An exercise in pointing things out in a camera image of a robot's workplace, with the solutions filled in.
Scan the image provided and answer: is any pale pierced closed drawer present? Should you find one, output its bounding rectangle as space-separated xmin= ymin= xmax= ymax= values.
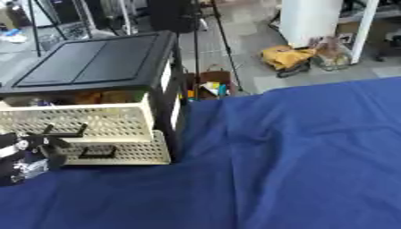
xmin=50 ymin=130 xmax=173 ymax=165

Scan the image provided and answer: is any yellow bag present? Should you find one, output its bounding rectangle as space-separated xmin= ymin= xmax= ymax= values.
xmin=260 ymin=45 xmax=319 ymax=79

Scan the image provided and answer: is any pale pierced open drawer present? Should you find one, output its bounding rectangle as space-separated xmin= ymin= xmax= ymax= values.
xmin=0 ymin=92 xmax=157 ymax=143

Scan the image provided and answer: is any black tripod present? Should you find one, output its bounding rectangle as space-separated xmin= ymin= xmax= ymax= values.
xmin=25 ymin=0 xmax=96 ymax=57
xmin=170 ymin=0 xmax=248 ymax=101

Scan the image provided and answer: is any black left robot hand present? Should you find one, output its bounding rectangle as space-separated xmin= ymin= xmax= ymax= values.
xmin=0 ymin=131 xmax=74 ymax=188

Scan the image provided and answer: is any brown bag with items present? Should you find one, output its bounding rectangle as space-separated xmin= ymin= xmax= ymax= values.
xmin=184 ymin=64 xmax=235 ymax=101

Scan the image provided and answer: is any black drawer cabinet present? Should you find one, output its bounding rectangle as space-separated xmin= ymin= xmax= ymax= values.
xmin=0 ymin=30 xmax=188 ymax=164

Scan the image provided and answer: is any black drawer handle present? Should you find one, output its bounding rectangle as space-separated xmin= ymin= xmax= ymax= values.
xmin=25 ymin=123 xmax=90 ymax=139
xmin=76 ymin=145 xmax=119 ymax=159

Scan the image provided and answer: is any clear plastic bag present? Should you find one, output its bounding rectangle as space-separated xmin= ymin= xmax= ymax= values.
xmin=308 ymin=36 xmax=354 ymax=72

